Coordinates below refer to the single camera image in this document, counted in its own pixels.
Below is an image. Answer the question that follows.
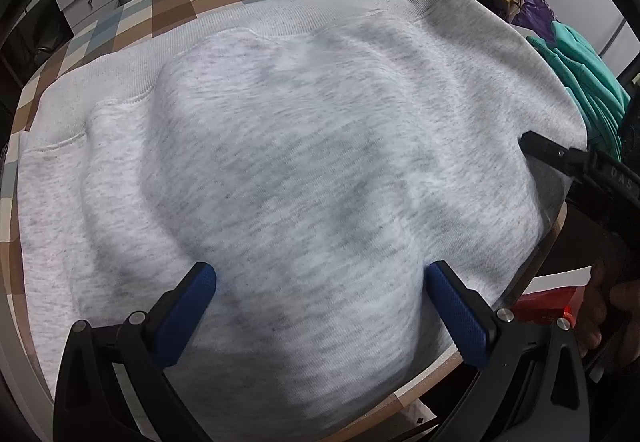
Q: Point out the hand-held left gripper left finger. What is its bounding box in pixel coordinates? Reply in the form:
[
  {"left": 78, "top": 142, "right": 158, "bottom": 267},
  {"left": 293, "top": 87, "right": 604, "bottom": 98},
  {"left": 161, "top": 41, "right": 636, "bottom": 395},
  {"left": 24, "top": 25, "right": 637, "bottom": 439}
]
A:
[{"left": 52, "top": 262, "right": 218, "bottom": 442}]

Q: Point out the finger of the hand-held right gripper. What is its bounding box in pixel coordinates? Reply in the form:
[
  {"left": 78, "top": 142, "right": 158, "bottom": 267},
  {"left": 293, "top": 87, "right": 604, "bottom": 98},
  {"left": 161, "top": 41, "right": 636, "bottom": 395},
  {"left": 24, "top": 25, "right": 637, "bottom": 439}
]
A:
[{"left": 520, "top": 131, "right": 591, "bottom": 183}]

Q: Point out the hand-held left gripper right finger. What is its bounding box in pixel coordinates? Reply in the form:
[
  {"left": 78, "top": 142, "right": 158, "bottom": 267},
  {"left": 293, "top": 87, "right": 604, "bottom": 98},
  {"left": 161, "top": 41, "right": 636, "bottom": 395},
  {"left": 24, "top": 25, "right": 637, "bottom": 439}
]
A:
[{"left": 424, "top": 260, "right": 593, "bottom": 442}]

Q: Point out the light grey sweatshirt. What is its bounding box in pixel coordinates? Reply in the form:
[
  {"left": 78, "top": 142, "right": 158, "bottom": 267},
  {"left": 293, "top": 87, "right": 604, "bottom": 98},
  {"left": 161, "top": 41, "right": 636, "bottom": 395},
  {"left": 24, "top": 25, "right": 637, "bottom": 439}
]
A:
[{"left": 17, "top": 0, "right": 588, "bottom": 440}]

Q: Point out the person's right hand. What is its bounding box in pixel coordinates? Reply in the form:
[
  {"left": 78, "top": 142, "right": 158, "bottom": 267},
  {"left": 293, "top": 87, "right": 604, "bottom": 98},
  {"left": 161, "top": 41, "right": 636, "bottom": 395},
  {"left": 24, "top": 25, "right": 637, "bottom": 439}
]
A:
[{"left": 575, "top": 261, "right": 640, "bottom": 359}]

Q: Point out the teal garment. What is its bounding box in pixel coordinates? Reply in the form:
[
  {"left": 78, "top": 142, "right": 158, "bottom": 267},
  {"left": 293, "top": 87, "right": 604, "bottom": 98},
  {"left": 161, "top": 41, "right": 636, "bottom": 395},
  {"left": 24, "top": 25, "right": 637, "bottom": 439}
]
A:
[{"left": 526, "top": 19, "right": 632, "bottom": 163}]

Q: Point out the red packet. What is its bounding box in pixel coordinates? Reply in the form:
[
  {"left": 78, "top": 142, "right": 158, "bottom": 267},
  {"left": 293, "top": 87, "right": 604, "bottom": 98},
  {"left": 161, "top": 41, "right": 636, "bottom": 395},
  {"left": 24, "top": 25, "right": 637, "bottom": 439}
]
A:
[{"left": 512, "top": 284, "right": 588, "bottom": 328}]

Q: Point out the white dotted floor mat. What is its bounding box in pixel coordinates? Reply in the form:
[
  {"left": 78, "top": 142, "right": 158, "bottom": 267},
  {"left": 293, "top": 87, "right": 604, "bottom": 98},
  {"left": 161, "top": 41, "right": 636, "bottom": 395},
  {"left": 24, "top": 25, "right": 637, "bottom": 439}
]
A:
[{"left": 395, "top": 399, "right": 443, "bottom": 442}]

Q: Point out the purple garment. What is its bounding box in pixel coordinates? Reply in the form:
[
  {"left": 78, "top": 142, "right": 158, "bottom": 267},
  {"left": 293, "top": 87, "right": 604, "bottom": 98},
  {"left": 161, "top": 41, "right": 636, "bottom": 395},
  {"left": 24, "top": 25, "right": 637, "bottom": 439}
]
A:
[{"left": 512, "top": 0, "right": 557, "bottom": 43}]

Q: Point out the black cabinet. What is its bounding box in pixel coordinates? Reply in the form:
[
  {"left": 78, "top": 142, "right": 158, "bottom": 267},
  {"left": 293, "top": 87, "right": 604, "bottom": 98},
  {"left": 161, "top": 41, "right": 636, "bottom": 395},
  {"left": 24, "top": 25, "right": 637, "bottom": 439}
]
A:
[{"left": 0, "top": 0, "right": 73, "bottom": 123}]

